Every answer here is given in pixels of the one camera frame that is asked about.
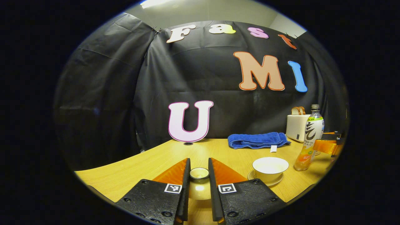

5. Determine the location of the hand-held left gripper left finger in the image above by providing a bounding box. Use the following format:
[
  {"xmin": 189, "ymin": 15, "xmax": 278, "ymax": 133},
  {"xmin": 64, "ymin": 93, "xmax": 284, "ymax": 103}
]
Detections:
[{"xmin": 116, "ymin": 158, "xmax": 191, "ymax": 225}]

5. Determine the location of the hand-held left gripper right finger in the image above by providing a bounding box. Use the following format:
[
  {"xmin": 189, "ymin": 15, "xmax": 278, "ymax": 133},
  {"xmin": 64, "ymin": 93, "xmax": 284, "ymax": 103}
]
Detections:
[{"xmin": 208, "ymin": 157, "xmax": 286, "ymax": 225}]

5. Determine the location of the white teacup lid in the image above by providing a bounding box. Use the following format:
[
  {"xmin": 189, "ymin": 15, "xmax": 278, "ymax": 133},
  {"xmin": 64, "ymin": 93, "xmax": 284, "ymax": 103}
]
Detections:
[{"xmin": 187, "ymin": 167, "xmax": 213, "ymax": 201}]

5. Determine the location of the labelled plastic water bottle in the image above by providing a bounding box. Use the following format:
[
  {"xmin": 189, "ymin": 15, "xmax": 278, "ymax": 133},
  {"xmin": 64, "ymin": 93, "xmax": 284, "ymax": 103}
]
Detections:
[{"xmin": 294, "ymin": 104, "xmax": 325, "ymax": 171}]

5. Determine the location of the white teacup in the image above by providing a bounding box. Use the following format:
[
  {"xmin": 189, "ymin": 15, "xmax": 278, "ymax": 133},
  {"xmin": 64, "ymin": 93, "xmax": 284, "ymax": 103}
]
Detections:
[{"xmin": 252, "ymin": 157, "xmax": 289, "ymax": 183}]

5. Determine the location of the white toaster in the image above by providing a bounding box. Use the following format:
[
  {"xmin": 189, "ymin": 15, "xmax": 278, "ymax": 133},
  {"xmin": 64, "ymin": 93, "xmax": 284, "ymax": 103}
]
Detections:
[{"xmin": 286, "ymin": 114, "xmax": 311, "ymax": 143}]

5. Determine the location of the white saucer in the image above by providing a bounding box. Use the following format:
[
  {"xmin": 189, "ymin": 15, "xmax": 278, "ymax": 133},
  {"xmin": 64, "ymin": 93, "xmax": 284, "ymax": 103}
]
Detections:
[{"xmin": 247, "ymin": 170, "xmax": 284, "ymax": 187}]

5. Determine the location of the blue towel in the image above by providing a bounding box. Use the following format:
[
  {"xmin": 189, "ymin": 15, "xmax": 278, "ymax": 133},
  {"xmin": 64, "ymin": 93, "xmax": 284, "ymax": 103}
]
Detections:
[{"xmin": 227, "ymin": 132, "xmax": 291, "ymax": 153}]

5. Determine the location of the black backdrop cloth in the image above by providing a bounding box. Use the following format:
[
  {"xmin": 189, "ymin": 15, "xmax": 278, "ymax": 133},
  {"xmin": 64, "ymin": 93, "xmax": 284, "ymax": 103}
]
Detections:
[{"xmin": 53, "ymin": 12, "xmax": 350, "ymax": 171}]

